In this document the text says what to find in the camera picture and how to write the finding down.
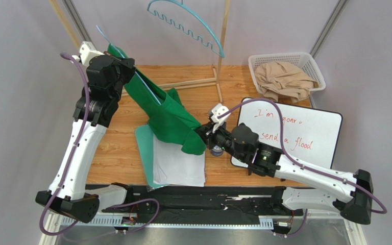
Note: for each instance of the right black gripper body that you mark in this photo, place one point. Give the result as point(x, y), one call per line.
point(208, 129)

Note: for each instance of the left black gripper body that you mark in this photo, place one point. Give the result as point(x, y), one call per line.
point(124, 72)

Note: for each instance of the green t shirt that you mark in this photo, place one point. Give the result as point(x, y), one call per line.
point(168, 119)

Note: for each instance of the beige t shirt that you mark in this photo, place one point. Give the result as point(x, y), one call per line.
point(283, 80)

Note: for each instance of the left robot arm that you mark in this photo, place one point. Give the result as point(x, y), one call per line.
point(103, 82)

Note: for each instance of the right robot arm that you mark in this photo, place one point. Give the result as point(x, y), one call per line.
point(345, 193)

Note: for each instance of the small round tin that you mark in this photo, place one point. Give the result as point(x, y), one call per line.
point(216, 151)

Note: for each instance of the white paper stack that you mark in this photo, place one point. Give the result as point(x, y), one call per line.
point(171, 166)

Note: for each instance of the teal plastic folder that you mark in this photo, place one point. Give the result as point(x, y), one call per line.
point(144, 139)

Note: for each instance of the white whiteboard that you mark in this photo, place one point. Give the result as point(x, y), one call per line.
point(309, 134)

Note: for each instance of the white plastic basket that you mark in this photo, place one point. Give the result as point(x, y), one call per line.
point(302, 60)

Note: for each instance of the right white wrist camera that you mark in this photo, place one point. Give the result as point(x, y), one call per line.
point(218, 115)

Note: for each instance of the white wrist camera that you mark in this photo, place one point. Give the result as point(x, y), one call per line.
point(87, 52)
point(218, 115)

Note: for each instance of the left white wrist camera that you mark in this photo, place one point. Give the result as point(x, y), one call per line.
point(87, 52)

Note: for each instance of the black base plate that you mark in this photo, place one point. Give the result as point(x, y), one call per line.
point(216, 205)

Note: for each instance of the wooden clothes rack frame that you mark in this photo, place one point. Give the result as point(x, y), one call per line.
point(181, 85)

